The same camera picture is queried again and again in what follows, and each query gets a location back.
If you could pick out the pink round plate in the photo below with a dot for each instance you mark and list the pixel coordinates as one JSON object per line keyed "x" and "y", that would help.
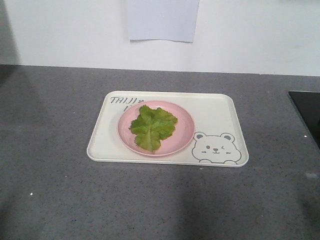
{"x": 181, "y": 137}

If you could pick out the white bear-print serving tray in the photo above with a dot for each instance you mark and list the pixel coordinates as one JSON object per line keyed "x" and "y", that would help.
{"x": 217, "y": 142}

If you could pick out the white paper on wall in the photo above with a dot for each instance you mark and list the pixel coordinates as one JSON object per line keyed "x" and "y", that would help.
{"x": 171, "y": 20}

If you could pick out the black induction cooktop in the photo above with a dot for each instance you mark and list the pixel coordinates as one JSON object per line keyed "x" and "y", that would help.
{"x": 308, "y": 105}

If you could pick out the green lettuce leaf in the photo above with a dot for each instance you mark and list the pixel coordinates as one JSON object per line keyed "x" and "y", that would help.
{"x": 152, "y": 126}

